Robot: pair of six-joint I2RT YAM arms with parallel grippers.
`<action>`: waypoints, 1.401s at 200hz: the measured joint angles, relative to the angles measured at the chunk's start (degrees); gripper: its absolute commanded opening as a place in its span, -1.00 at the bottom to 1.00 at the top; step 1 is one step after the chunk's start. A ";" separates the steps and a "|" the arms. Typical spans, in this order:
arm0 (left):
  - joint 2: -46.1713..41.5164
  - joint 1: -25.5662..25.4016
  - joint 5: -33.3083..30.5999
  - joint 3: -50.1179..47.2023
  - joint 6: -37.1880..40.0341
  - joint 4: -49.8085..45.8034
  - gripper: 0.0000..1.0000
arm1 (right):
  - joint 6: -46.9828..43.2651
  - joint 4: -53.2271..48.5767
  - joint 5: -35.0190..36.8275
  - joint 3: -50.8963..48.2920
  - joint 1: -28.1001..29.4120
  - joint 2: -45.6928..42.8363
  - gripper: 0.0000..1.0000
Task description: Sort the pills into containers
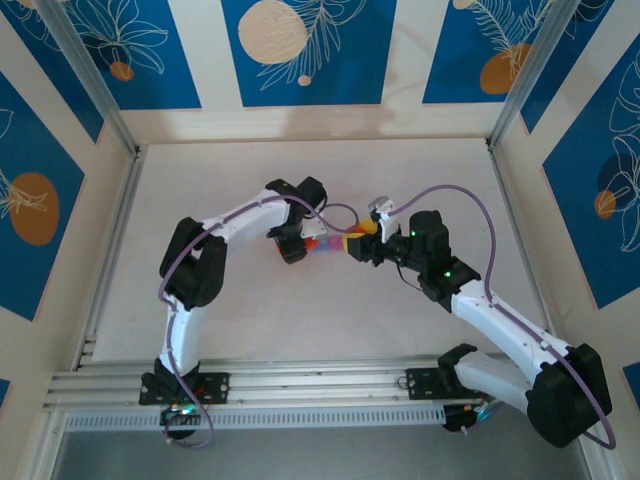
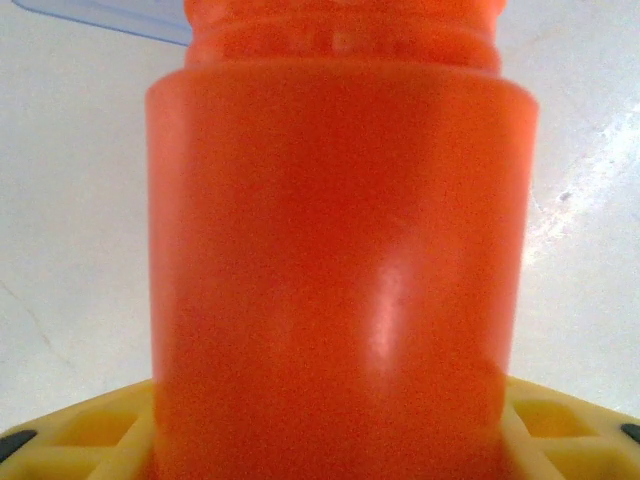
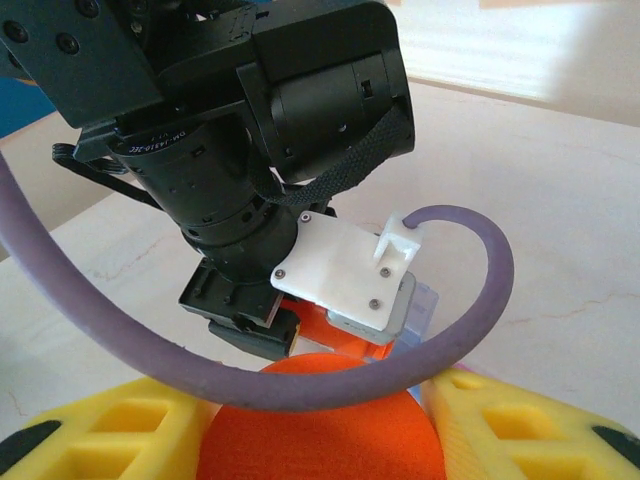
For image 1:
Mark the black controller board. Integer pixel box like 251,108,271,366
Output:
158,404,202,444
442,402,496,435

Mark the aluminium profile beam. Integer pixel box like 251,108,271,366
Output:
42,355,594,412

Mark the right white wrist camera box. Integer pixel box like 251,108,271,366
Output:
366,196,396,242

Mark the aluminium table side rail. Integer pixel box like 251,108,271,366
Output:
73,147,146,371
488,144,557,351

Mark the aluminium corner post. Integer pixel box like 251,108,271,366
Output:
34,0,142,159
487,0,579,151

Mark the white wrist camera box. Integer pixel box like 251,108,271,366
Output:
366,196,396,242
298,216,330,242

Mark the white slotted cable duct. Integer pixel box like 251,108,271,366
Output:
63,407,446,432

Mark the blue pink pill organizer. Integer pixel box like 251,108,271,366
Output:
315,233,351,254

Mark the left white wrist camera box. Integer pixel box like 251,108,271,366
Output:
298,216,330,242

